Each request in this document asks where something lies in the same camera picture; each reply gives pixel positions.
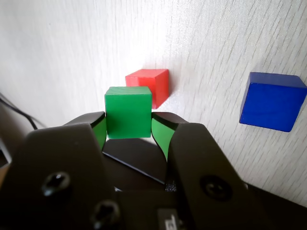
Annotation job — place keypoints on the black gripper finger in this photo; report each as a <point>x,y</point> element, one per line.
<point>204,163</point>
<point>52,163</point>

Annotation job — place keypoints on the green wooden cube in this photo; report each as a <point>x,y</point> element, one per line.
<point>128,115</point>

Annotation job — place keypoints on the blue wooden cube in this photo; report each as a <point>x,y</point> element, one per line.
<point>271,103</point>

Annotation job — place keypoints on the red wooden cube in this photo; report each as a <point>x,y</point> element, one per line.
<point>158,83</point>

